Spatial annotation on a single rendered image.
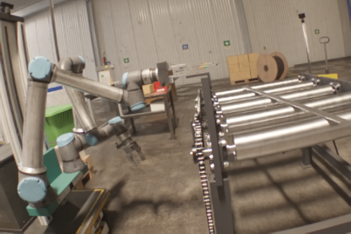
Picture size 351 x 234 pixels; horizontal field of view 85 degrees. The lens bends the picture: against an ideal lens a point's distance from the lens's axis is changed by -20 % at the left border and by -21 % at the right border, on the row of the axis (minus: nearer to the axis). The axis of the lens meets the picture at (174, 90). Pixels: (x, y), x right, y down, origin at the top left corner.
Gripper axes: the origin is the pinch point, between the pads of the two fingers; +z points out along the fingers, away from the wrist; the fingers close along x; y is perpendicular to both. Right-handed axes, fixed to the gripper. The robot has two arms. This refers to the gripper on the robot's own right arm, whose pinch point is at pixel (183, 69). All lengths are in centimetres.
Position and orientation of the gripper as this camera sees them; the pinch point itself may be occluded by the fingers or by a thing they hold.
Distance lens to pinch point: 128.8
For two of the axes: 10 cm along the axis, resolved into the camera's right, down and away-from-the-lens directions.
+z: 9.8, -1.6, -1.3
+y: -1.1, 1.4, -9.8
